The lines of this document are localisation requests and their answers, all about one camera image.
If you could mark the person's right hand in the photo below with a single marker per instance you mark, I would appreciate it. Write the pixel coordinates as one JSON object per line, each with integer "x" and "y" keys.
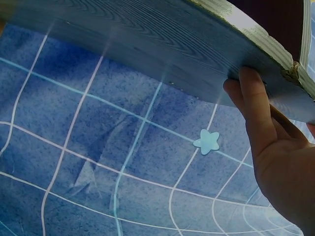
{"x": 283, "y": 172}

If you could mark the person's right fingers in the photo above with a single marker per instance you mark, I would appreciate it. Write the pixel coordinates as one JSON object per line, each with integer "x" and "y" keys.
{"x": 256, "y": 103}

